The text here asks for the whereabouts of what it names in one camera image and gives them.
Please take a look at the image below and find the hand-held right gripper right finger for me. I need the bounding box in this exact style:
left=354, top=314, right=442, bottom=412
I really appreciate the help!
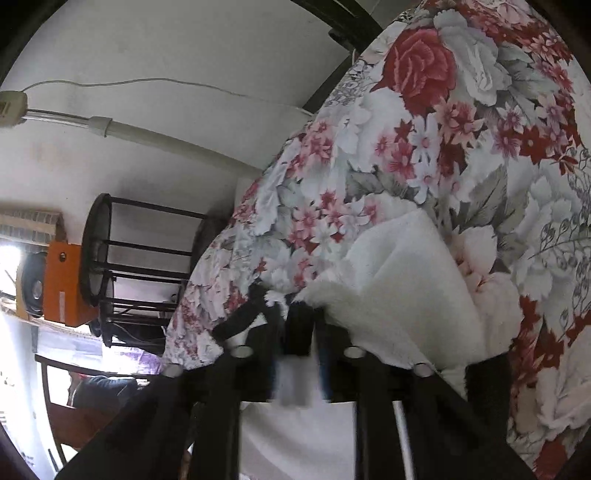
left=318, top=332, right=539, bottom=480

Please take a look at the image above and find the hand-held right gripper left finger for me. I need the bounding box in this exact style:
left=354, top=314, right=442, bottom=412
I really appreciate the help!
left=55, top=318, right=278, bottom=480

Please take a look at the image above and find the white sweater with black trim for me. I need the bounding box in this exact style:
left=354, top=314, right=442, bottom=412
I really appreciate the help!
left=210, top=210, right=525, bottom=480

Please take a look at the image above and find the dark grey cloth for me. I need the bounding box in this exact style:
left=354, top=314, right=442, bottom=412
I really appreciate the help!
left=69, top=374, right=139, bottom=409

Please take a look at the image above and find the wooden chair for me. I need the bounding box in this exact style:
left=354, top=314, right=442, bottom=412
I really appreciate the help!
left=34, top=353, right=153, bottom=462

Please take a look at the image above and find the black round metal side table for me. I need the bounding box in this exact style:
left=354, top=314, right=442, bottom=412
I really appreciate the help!
left=78, top=194, right=227, bottom=324

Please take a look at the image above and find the orange box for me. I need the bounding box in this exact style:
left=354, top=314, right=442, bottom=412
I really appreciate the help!
left=44, top=240, right=100, bottom=328

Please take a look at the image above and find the floral bedsheet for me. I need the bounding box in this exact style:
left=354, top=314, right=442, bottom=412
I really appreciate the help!
left=164, top=0, right=591, bottom=480

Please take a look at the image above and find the white pedestal fan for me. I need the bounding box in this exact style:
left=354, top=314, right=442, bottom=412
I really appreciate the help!
left=0, top=90, right=264, bottom=178

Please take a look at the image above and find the brick pattern wall hanging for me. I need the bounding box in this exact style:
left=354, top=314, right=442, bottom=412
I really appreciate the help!
left=0, top=210, right=63, bottom=243

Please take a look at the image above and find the white fan cable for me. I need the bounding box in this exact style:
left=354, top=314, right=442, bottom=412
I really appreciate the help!
left=21, top=78, right=315, bottom=116

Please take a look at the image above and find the black iron bed post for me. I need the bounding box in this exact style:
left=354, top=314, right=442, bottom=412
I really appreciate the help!
left=291, top=0, right=389, bottom=51

